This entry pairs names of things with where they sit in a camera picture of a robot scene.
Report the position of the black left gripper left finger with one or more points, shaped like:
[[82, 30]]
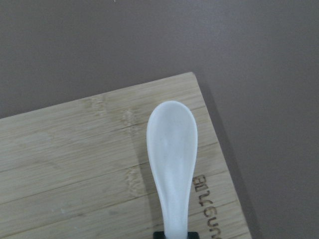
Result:
[[159, 235]]

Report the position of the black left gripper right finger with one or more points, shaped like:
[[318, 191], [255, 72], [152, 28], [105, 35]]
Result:
[[192, 235]]

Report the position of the white ceramic spoon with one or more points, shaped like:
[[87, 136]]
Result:
[[172, 142]]

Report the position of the bamboo cutting board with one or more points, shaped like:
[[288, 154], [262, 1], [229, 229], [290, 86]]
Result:
[[80, 170]]

